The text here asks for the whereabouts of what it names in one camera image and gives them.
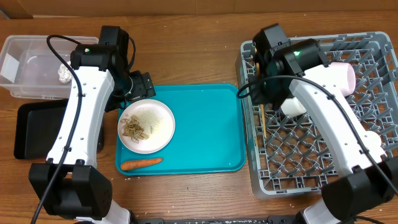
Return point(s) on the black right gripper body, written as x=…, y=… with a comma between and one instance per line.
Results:
x=270, y=93

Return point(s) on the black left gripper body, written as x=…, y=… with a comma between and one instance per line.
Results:
x=141, y=88

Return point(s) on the wooden chopstick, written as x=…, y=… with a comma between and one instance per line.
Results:
x=256, y=62
x=263, y=120

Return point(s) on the white green bowl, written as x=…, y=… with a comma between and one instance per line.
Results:
x=292, y=107

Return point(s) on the white dinner plate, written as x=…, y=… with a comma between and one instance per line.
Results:
x=156, y=141

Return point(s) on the pink bowl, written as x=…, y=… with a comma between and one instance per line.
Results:
x=343, y=76

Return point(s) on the foil ball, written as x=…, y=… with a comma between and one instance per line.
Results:
x=64, y=74

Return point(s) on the white cup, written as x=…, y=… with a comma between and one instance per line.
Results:
x=373, y=143

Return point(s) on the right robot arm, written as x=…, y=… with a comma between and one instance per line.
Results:
x=298, y=78

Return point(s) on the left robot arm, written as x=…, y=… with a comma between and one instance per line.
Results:
x=68, y=184

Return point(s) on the grey dishwasher rack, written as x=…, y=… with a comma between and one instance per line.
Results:
x=294, y=158

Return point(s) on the rice pile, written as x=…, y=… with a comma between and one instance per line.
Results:
x=148, y=121

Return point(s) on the peanut shells pile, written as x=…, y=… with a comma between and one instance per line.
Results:
x=132, y=129

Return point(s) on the teal serving tray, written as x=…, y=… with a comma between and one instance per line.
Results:
x=209, y=134

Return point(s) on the orange carrot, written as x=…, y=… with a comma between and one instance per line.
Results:
x=136, y=164

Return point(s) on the black tray bin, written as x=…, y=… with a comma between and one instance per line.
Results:
x=37, y=128

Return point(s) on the clear plastic bin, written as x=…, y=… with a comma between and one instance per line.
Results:
x=29, y=69

